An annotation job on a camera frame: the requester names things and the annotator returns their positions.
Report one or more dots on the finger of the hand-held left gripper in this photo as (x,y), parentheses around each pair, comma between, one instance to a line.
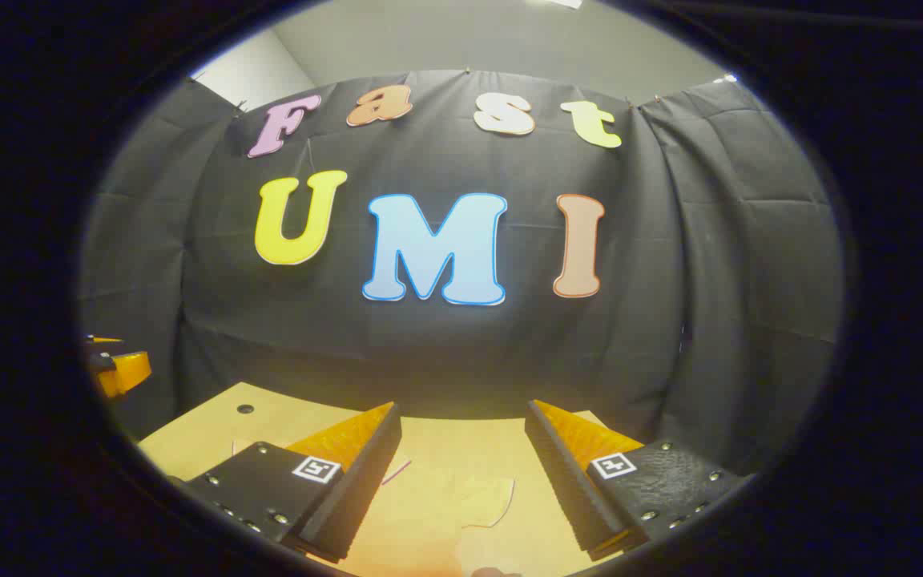
(129,370)

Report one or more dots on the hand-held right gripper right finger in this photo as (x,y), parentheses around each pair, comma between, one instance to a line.
(570,489)

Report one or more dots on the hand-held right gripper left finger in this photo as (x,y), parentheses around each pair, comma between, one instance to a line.
(357,489)

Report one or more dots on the orange T-shirt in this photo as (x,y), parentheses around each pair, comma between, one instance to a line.
(485,505)

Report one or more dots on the black backdrop cloth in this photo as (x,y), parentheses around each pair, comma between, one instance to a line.
(445,353)

